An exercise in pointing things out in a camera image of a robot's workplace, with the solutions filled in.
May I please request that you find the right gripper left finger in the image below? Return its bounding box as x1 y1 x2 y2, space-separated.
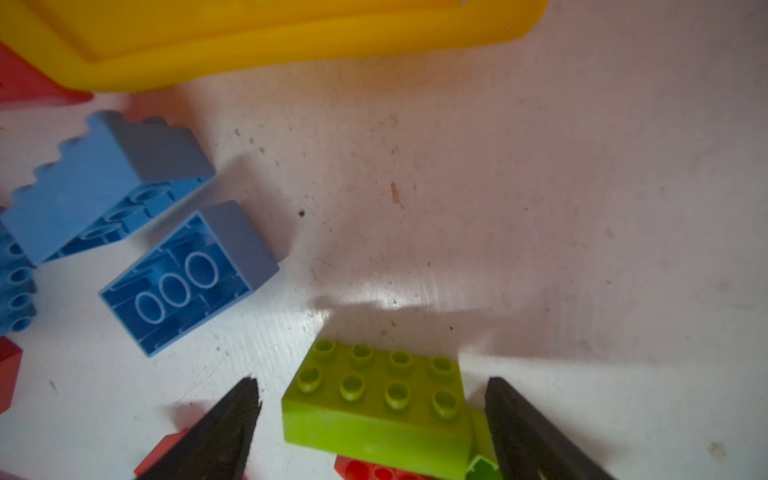
139 377 262 480

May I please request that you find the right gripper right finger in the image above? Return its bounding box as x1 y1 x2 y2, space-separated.
485 377 614 480

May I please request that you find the green lego side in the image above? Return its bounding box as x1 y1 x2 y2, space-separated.
281 339 473 479

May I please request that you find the red lego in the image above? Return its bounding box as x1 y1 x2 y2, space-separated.
334 456 433 480
134 429 188 479
0 337 23 414

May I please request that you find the green lego tall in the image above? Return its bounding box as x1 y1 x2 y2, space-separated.
465 408 503 480

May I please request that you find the blue lego underside up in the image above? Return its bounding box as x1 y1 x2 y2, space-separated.
99 201 279 357

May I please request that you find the blue lego tilted near bins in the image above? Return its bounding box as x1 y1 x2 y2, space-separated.
1 224 37 337

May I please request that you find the blue lego studs up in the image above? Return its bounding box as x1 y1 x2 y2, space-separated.
1 110 215 266

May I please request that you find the red middle bin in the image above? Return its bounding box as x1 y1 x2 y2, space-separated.
1 44 94 110

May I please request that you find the right yellow bin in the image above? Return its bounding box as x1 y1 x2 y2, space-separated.
1 1 546 92

